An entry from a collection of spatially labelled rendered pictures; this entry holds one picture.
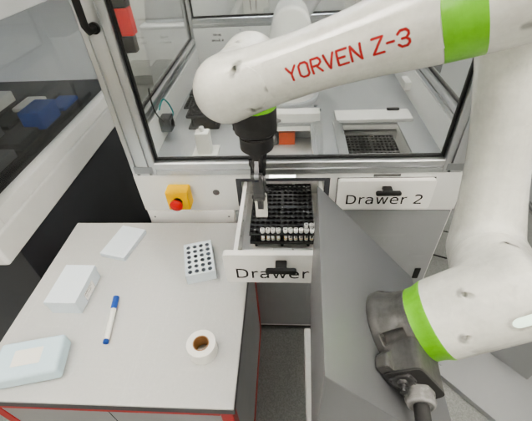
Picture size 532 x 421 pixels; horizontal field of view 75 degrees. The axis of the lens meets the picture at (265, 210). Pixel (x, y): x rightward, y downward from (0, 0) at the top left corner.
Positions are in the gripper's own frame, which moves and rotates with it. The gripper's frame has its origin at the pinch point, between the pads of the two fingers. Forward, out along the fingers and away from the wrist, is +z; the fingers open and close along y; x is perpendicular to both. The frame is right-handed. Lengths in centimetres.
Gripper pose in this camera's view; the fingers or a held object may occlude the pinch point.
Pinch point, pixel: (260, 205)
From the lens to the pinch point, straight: 88.0
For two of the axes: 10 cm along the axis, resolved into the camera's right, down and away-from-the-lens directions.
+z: 0.5, 7.7, 6.4
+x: 10.0, 0.0, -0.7
